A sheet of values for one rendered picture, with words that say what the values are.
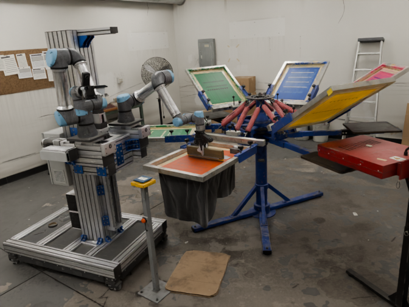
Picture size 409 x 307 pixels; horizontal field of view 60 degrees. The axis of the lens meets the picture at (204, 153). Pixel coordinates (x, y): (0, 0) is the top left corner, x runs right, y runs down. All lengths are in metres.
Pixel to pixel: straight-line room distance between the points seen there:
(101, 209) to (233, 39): 5.23
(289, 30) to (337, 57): 1.02
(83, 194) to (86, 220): 0.26
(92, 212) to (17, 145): 3.10
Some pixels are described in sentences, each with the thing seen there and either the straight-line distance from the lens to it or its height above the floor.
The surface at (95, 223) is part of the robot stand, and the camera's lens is 3.37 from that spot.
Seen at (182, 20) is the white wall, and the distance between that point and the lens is 8.42.
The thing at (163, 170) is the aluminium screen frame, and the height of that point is 0.98.
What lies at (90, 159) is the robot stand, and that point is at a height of 1.09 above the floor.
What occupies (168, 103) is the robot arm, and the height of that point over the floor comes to 1.44.
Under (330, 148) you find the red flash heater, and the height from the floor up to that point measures 1.10.
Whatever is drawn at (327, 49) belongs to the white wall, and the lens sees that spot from 6.88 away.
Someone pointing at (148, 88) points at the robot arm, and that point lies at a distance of 3.12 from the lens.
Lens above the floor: 1.89
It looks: 18 degrees down
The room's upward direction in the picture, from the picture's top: 4 degrees counter-clockwise
